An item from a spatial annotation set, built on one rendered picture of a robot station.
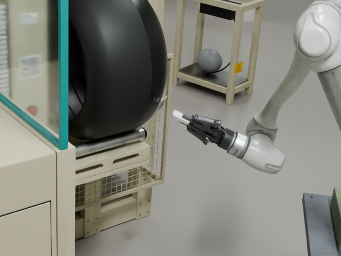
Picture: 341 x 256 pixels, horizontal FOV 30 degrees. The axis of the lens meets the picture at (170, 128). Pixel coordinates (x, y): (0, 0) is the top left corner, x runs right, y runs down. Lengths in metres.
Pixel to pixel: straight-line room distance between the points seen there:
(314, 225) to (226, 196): 1.42
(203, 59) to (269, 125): 2.89
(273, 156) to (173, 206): 1.44
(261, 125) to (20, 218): 1.19
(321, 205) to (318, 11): 0.93
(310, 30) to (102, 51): 0.66
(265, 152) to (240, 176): 1.76
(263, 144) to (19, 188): 1.12
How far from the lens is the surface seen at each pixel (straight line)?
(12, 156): 1.45
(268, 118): 2.41
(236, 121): 4.83
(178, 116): 2.29
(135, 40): 2.10
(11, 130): 1.57
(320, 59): 1.91
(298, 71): 2.17
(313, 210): 2.56
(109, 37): 2.06
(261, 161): 2.31
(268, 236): 3.52
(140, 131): 2.39
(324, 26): 1.89
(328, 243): 2.38
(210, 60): 5.24
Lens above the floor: 1.94
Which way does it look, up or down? 25 degrees down
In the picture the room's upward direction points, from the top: 4 degrees clockwise
